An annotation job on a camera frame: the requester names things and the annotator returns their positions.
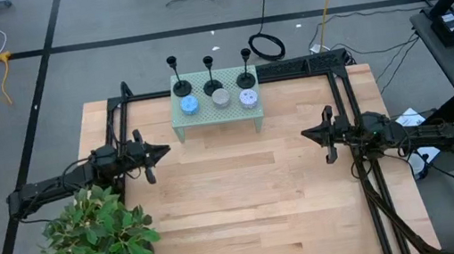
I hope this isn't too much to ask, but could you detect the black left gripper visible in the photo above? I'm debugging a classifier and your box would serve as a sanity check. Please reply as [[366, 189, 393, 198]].
[[118, 124, 177, 189]]

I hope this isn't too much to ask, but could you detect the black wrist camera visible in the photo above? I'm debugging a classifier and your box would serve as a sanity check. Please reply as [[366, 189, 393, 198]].
[[331, 118, 352, 142], [124, 139, 147, 160]]

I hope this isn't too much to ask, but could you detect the blue floral patterned round tin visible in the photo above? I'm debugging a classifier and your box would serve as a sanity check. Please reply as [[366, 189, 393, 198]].
[[178, 94, 202, 118]]

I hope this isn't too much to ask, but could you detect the yellow cord with plug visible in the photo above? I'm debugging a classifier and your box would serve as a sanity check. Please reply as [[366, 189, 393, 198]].
[[0, 49, 21, 108]]

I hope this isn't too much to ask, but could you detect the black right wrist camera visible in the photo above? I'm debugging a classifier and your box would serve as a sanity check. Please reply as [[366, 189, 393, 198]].
[[331, 118, 352, 142]]

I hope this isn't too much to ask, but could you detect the white printed paper sheet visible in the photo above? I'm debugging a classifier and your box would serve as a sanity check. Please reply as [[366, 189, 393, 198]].
[[394, 105, 427, 129]]

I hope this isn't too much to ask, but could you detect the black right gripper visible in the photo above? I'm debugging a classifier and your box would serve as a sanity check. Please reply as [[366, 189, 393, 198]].
[[297, 102, 358, 169]]

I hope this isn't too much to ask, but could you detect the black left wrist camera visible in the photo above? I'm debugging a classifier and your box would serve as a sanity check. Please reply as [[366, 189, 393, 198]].
[[124, 139, 147, 160]]

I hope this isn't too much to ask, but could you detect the large leafy green plant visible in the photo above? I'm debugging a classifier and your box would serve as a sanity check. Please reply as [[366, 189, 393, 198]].
[[28, 176, 165, 254]]

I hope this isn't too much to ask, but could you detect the grey round tin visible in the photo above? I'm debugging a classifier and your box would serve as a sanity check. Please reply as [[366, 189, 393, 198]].
[[210, 86, 233, 111]]

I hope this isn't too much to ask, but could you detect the white purple patterned round tin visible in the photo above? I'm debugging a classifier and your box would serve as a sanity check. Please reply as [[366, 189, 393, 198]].
[[237, 86, 261, 111]]

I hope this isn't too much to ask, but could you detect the pale green perforated metal riser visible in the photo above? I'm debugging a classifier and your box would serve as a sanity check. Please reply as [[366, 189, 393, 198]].
[[164, 62, 268, 146]]

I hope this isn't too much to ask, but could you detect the black coiled cable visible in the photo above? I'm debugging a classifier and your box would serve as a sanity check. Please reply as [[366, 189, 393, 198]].
[[241, 0, 288, 66]]

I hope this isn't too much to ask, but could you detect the black aluminium table frame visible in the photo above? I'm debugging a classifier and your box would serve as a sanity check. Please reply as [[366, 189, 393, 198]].
[[85, 38, 443, 254]]

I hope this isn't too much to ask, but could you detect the black perforated metal panel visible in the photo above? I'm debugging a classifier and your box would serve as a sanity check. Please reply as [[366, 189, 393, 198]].
[[253, 55, 311, 83], [305, 48, 351, 75]]

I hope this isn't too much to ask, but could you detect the black metal candlestick holder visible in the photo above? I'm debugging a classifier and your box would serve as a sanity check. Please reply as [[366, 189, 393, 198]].
[[165, 53, 194, 100], [198, 53, 226, 98], [231, 47, 258, 91]]

